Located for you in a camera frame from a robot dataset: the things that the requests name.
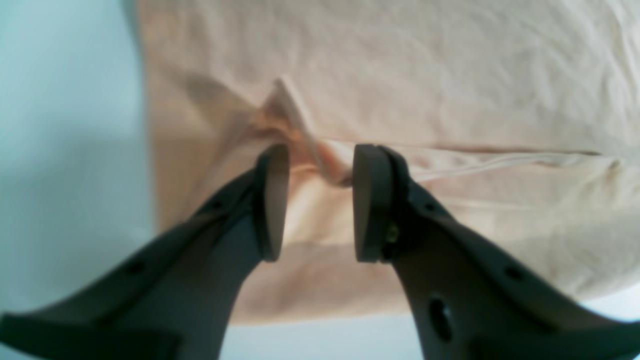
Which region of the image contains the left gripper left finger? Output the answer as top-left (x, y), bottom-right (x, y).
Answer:
top-left (1, 144), bottom-right (290, 360)

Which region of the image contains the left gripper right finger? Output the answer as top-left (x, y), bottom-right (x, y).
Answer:
top-left (352, 144), bottom-right (640, 360)

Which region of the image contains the peach pink T-shirt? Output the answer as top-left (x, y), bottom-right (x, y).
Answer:
top-left (137, 0), bottom-right (640, 325)

